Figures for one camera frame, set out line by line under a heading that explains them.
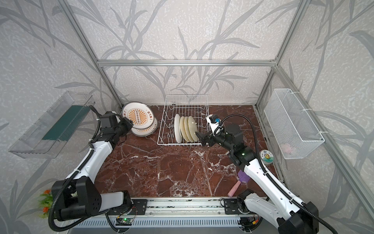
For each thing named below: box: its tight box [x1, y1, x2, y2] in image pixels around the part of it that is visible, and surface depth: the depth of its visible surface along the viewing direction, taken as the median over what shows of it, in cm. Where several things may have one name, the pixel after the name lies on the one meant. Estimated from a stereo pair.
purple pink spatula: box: [227, 169, 251, 198], surface depth 82 cm
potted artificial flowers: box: [38, 189, 54, 219], surface depth 62 cm
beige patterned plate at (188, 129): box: [184, 116, 194, 143], surface depth 91 cm
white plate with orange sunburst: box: [122, 112, 155, 130], surface depth 91 cm
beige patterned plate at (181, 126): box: [179, 116, 189, 143], surface depth 91 cm
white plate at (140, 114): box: [121, 101, 155, 130], surface depth 92 cm
